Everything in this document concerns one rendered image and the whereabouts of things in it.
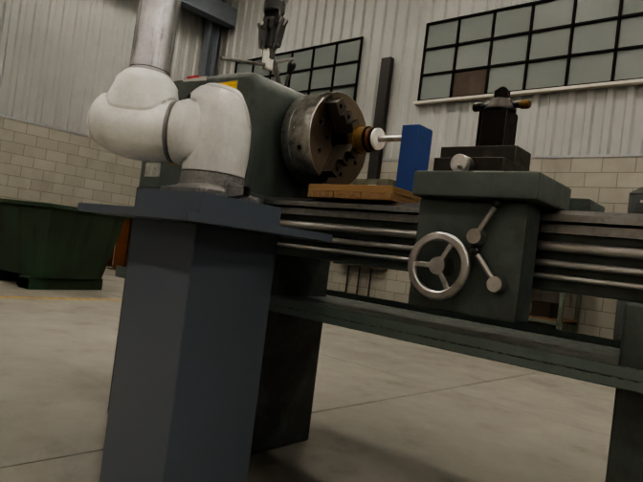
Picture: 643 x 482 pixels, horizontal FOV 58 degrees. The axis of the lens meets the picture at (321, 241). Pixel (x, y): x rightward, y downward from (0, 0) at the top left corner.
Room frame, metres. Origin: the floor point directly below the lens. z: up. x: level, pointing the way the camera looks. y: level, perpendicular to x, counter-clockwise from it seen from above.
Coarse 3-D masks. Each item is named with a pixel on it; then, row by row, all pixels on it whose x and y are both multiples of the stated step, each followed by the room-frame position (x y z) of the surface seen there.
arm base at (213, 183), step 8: (184, 176) 1.37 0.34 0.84; (192, 176) 1.35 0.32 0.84; (200, 176) 1.34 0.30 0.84; (208, 176) 1.34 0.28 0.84; (216, 176) 1.35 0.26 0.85; (224, 176) 1.35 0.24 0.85; (232, 176) 1.37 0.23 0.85; (184, 184) 1.36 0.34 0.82; (192, 184) 1.35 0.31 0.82; (200, 184) 1.34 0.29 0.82; (208, 184) 1.34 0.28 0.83; (216, 184) 1.35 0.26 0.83; (224, 184) 1.35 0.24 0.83; (232, 184) 1.35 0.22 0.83; (240, 184) 1.38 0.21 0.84; (208, 192) 1.30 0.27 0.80; (216, 192) 1.33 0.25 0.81; (224, 192) 1.34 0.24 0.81; (232, 192) 1.35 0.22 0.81; (240, 192) 1.33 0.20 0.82; (248, 192) 1.35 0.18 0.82; (248, 200) 1.40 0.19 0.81; (256, 200) 1.41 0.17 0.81
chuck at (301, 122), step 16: (320, 96) 1.87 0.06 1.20; (336, 96) 1.88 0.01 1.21; (304, 112) 1.83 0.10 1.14; (320, 112) 1.83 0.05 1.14; (352, 112) 1.96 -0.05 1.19; (304, 128) 1.81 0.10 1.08; (320, 128) 1.84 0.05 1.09; (304, 144) 1.82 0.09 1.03; (320, 144) 1.85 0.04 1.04; (304, 160) 1.84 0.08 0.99; (320, 160) 1.85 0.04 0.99; (352, 160) 1.98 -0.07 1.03; (304, 176) 1.90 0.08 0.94; (352, 176) 1.99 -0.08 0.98
